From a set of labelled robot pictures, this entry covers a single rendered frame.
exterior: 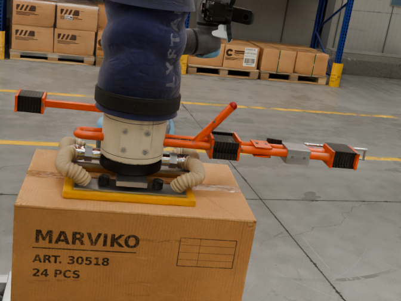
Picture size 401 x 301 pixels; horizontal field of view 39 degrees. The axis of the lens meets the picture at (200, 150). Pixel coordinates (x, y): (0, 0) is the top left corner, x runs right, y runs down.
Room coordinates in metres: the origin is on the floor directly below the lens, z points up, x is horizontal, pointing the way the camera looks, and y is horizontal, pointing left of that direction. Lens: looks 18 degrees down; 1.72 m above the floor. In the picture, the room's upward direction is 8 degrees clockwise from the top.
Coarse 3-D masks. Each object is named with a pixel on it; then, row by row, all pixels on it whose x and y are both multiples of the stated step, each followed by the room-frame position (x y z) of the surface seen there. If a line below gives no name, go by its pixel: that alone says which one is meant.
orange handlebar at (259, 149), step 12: (72, 108) 1.66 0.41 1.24; (84, 108) 1.67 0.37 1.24; (96, 108) 1.68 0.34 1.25; (84, 132) 1.40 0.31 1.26; (96, 132) 1.42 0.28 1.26; (168, 144) 1.44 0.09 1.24; (180, 144) 1.45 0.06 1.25; (192, 144) 1.46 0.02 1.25; (204, 144) 1.47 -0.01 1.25; (252, 144) 1.53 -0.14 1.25; (264, 144) 1.53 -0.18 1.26; (264, 156) 1.50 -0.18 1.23; (312, 156) 1.53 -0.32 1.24; (324, 156) 1.53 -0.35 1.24
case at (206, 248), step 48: (48, 192) 1.30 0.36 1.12; (240, 192) 1.49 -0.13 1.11; (48, 240) 1.22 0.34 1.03; (96, 240) 1.25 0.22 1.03; (144, 240) 1.27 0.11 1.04; (192, 240) 1.29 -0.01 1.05; (240, 240) 1.31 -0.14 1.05; (48, 288) 1.23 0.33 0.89; (96, 288) 1.25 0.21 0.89; (144, 288) 1.27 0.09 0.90; (192, 288) 1.29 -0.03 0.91; (240, 288) 1.32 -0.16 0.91
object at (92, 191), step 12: (72, 180) 1.35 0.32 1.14; (96, 180) 1.37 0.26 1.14; (108, 180) 1.34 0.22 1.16; (156, 180) 1.37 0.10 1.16; (72, 192) 1.28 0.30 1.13; (84, 192) 1.29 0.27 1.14; (96, 192) 1.30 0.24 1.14; (108, 192) 1.31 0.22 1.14; (120, 192) 1.32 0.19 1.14; (132, 192) 1.33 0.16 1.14; (144, 192) 1.34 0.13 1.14; (156, 192) 1.35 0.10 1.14; (168, 192) 1.36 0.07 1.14; (192, 192) 1.40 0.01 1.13; (168, 204) 1.33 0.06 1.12; (180, 204) 1.34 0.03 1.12; (192, 204) 1.34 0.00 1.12
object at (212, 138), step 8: (208, 136) 1.51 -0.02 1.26; (216, 136) 1.52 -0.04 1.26; (224, 136) 1.53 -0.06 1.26; (232, 136) 1.55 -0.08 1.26; (216, 144) 1.45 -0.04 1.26; (224, 144) 1.46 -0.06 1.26; (232, 144) 1.46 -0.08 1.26; (240, 144) 1.47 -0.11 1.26; (208, 152) 1.47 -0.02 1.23; (216, 152) 1.45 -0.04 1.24; (224, 152) 1.46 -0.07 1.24; (232, 152) 1.47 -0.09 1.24; (232, 160) 1.46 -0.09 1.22
